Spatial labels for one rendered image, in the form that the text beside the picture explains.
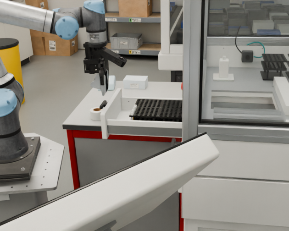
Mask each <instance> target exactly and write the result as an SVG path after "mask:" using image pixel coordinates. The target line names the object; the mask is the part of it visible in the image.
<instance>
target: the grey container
mask: <svg viewBox="0 0 289 231"><path fill-rule="evenodd" d="M110 39H111V48H112V49H125V50H137V49H138V48H139V47H140V46H141V45H142V44H143V42H142V33H115V34H114V35H112V36H111V37H110Z"/></svg>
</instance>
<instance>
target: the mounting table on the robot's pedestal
mask: <svg viewBox="0 0 289 231"><path fill-rule="evenodd" d="M23 134H24V136H25V137H39V136H40V135H38V134H36V133H23ZM40 140H41V141H44V140H49V139H47V138H45V137H43V136H40ZM64 149H65V146H63V145H61V144H59V143H56V142H54V141H52V140H50V144H49V147H48V151H47V155H46V158H45V161H44V166H43V169H42V173H41V175H40V176H31V178H30V180H24V181H7V182H0V201H1V200H10V196H9V194H14V193H30V192H41V191H53V190H56V189H57V185H58V180H59V175H60V171H61V164H62V159H63V154H64Z"/></svg>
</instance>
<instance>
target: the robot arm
mask: <svg viewBox="0 0 289 231"><path fill-rule="evenodd" d="M0 22H2V23H6V24H11V25H14V26H19V27H23V28H29V29H32V30H37V31H41V32H45V33H51V34H55V35H58V36H59V37H60V38H62V39H65V40H70V39H72V38H74V37H75V36H76V35H77V33H78V30H79V28H86V34H87V42H85V43H84V44H83V47H84V48H85V55H86V57H85V58H84V61H83V64H84V73H89V74H95V73H98V74H96V76H95V78H94V81H93V82H91V84H90V85H91V87H93V88H96V89H100V90H101V92H102V96H104V95H105V93H106V92H107V90H108V88H109V63H108V60H109V61H111V62H113V63H115V64H116V65H118V66H120V67H124V65H125V64H126V62H127V59H125V58H124V57H122V56H120V55H118V54H117V53H115V52H113V51H111V50H110V49H108V48H106V47H105V46H106V40H107V38H106V21H105V9H104V3H103V2H102V1H101V0H88V1H85V2H84V3H83V7H72V8H57V9H53V10H51V11H50V10H47V9H43V8H38V7H35V6H31V5H26V4H22V3H18V2H14V1H10V0H0ZM23 98H24V91H23V88H22V86H21V84H20V83H19V82H18V81H17V80H15V78H14V76H13V74H11V73H8V72H7V70H6V68H5V66H4V63H3V61H2V59H1V57H0V160H11V159H14V158H17V157H19V156H21V155H23V154H25V153H26V152H27V150H28V142H27V140H26V138H25V136H24V134H23V132H22V131H21V126H20V120H19V110H20V107H21V104H22V102H23Z"/></svg>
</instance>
